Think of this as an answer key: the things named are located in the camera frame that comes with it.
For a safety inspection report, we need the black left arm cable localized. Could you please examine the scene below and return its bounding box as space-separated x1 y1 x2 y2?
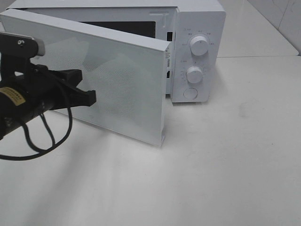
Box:
0 65 72 161

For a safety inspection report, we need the white microwave oven body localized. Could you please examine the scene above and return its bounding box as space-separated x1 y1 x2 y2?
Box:
1 0 226 103

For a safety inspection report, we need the white microwave knob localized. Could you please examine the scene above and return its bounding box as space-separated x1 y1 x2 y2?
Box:
186 66 204 84
189 34 209 56

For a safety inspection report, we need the lower white microwave knob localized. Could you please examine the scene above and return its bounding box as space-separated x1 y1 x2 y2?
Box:
186 66 204 84

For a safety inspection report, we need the round white door release button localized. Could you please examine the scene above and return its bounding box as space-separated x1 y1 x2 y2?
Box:
183 88 198 100

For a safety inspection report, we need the upper white microwave knob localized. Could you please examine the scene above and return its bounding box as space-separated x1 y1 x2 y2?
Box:
189 34 209 56

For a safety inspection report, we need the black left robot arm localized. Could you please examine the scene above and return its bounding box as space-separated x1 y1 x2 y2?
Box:
0 54 96 137

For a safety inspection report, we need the white warning label sticker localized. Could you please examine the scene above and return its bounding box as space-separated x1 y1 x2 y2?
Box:
165 47 171 69

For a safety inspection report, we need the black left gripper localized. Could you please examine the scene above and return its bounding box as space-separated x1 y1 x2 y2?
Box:
0 54 96 113

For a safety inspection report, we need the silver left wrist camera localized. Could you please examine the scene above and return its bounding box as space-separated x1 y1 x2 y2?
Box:
0 32 45 58

